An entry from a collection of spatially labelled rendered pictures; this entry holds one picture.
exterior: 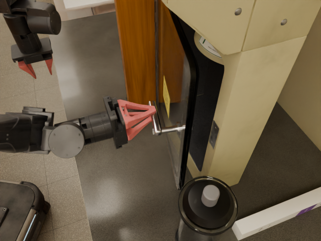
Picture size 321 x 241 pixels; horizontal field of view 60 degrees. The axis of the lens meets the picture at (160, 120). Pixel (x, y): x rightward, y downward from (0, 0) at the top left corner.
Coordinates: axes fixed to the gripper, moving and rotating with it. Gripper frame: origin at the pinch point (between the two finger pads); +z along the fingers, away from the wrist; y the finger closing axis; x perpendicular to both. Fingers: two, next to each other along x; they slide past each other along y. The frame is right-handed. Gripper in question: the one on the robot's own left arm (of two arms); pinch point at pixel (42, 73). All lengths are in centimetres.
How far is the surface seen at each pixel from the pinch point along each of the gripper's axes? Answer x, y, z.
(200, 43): -32, 34, -22
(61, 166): 43, -20, 110
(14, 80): 144, -46, 108
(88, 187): -31.9, 3.6, 16.5
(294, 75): -23, 75, 7
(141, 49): -8.6, 28.4, -6.6
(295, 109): -29, 75, 17
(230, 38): -46, 30, -33
